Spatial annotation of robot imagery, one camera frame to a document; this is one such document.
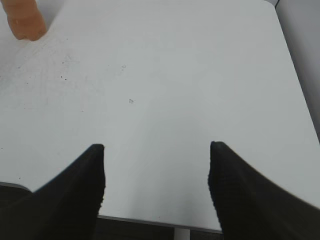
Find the orange drink plastic bottle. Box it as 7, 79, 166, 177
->
1, 0, 47, 41

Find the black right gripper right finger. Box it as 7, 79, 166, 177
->
208, 141, 320, 240

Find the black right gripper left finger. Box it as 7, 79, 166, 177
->
0, 144, 106, 240

